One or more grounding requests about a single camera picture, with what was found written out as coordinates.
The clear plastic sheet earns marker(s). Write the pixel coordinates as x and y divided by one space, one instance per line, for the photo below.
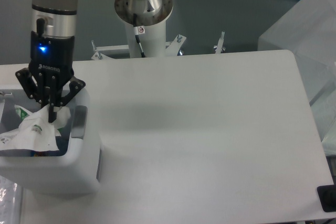
11 201

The left table clamp bracket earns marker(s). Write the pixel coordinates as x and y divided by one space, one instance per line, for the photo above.
110 52

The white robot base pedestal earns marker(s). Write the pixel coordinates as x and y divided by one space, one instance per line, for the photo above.
145 25

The black device at edge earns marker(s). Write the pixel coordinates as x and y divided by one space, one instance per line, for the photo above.
326 195

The middle table clamp bracket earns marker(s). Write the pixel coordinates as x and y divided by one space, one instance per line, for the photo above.
174 48

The table clamp bracket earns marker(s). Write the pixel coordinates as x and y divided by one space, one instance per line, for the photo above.
110 52
174 48

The blue yellow snack packet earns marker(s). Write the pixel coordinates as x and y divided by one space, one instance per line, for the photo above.
40 154

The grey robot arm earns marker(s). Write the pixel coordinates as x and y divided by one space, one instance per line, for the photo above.
54 18

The clear plastic wrapper bag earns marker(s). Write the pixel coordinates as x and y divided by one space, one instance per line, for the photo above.
35 133

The right table clamp screw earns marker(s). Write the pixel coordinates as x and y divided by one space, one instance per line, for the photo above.
219 48

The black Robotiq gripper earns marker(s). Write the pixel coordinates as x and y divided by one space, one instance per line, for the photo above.
51 66

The white trash can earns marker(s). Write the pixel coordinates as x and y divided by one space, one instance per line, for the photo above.
74 168

